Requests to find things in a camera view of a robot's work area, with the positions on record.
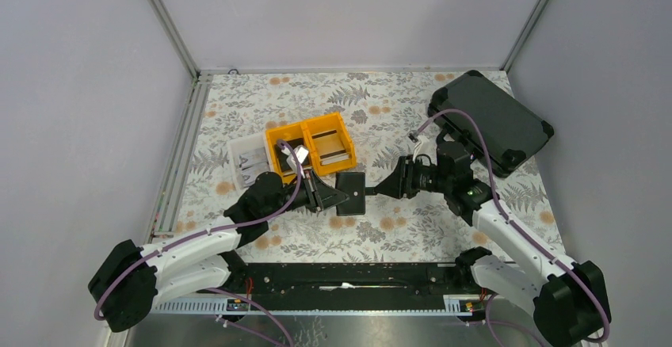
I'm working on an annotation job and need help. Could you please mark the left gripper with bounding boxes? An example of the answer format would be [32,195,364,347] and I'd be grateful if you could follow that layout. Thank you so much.
[264,169,349,219]

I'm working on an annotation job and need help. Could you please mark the white slotted cable duct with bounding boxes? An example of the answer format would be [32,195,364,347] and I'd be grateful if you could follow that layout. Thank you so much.
[151,291,473,317]

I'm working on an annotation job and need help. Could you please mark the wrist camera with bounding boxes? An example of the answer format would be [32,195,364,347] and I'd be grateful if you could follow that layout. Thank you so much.
[288,145,310,166]
[408,132,430,162]

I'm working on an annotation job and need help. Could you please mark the white plastic bin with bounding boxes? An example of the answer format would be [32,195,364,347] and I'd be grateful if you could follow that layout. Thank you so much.
[227,132,273,191]

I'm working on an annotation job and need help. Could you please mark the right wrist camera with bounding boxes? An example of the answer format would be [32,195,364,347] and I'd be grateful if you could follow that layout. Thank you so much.
[408,132,430,162]

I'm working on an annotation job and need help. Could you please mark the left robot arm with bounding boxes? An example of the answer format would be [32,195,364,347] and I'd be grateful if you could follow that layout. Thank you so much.
[88,172,351,332]

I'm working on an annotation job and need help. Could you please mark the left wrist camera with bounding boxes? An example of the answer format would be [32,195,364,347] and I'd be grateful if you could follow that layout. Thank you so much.
[288,145,310,166]

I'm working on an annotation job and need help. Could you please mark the black leather card holder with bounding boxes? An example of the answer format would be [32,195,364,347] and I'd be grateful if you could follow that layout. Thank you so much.
[335,172,377,216]

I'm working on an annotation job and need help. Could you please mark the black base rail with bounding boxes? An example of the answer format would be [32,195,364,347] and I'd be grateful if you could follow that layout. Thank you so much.
[218,262,491,303]

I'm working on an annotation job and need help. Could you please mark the black hard case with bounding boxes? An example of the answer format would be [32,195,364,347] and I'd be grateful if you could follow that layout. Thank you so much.
[427,70,555,178]

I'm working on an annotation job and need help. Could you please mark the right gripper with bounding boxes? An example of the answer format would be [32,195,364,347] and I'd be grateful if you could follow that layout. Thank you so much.
[373,154,452,200]

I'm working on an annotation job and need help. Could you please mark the floral table mat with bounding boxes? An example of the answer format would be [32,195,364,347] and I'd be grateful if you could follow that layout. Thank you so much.
[170,71,569,265]

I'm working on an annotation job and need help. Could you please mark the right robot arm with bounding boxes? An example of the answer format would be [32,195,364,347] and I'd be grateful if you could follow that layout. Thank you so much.
[372,142,610,346]

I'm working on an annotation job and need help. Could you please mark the orange bin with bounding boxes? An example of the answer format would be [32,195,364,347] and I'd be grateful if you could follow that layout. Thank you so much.
[301,112,357,177]
[265,122,313,184]

